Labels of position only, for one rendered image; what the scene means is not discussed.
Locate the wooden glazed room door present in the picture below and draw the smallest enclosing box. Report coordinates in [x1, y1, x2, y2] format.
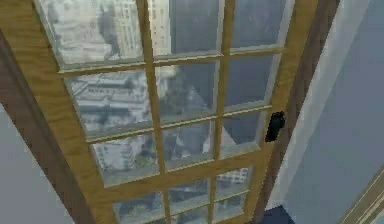
[0, 0, 342, 224]

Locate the pale wooden framed object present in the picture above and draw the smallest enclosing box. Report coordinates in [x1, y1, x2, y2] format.
[338, 166, 384, 224]

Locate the black door handle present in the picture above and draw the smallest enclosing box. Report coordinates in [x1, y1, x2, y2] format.
[264, 110, 287, 144]

